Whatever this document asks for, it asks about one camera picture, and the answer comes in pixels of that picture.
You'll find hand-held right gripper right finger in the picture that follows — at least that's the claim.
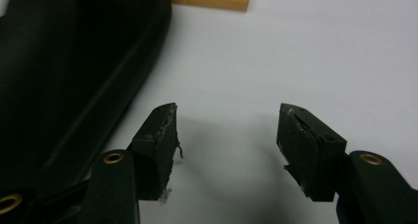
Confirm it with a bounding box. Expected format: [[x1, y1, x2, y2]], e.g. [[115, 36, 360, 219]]
[[276, 103, 348, 203]]

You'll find black slipper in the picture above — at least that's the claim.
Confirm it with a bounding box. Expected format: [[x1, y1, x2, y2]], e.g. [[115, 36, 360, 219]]
[[0, 0, 174, 193]]

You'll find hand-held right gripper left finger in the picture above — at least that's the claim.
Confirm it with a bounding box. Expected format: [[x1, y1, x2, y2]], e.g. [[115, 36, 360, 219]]
[[127, 102, 180, 202]]

